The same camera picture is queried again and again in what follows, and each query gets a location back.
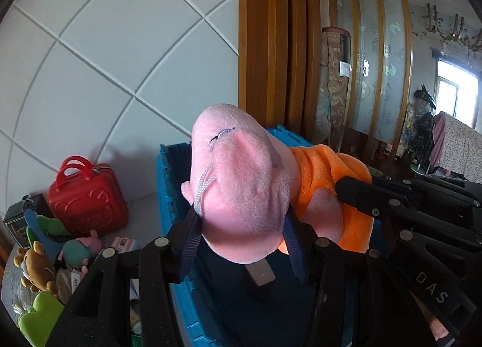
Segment red toy suitcase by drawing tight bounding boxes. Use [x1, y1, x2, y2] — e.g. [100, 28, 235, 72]
[48, 156, 129, 236]

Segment pink pig plush orange dress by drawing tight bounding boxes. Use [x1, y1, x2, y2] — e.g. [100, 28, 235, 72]
[181, 104, 375, 267]

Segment black box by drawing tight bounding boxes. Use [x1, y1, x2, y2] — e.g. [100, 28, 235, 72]
[4, 194, 53, 248]

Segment person's right hand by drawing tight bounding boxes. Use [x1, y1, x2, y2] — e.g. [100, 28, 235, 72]
[412, 289, 450, 342]

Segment cream bottle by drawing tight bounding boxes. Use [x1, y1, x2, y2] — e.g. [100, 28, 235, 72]
[130, 302, 144, 334]

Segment blue plastic crate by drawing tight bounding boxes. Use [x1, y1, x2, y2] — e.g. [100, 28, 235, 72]
[156, 125, 388, 347]

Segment brown bear plush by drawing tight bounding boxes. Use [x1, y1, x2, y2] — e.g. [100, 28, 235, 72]
[14, 241, 60, 295]

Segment green frog plush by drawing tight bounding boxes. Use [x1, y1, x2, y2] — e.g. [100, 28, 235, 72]
[19, 290, 65, 341]

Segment teal and pink plush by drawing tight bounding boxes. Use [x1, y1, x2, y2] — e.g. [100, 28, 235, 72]
[58, 230, 104, 269]

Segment clear plastic bag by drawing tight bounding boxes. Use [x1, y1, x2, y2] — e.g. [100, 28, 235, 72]
[2, 270, 31, 327]

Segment wooden slat glass partition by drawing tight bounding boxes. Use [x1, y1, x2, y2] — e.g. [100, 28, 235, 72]
[323, 0, 414, 146]

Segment black hanging clothes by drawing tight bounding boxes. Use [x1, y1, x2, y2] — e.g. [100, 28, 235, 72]
[412, 84, 438, 167]

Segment window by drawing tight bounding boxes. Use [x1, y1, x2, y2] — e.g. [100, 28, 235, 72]
[432, 49, 482, 126]

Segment white box red barcode side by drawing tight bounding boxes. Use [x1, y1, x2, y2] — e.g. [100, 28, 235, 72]
[111, 236, 138, 254]

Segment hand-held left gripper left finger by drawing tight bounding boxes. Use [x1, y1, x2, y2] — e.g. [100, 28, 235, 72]
[45, 209, 205, 347]

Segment rolled patterned carpet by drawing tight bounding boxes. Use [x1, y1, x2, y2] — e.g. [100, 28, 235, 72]
[315, 27, 353, 149]

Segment wooden door frame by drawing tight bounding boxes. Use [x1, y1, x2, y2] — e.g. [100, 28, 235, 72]
[238, 0, 321, 141]

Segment white label sticker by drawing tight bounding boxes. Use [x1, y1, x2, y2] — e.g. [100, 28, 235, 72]
[245, 262, 275, 287]

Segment blue and green plush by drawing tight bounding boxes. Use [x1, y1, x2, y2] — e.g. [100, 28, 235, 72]
[24, 209, 72, 257]

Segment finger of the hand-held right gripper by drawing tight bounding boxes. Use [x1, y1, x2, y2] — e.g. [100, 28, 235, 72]
[371, 174, 482, 209]
[334, 176, 482, 257]

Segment floral cloth on rack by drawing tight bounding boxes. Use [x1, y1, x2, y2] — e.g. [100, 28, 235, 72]
[432, 111, 482, 178]

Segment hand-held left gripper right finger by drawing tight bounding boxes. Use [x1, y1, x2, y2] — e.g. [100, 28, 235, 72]
[283, 215, 433, 347]

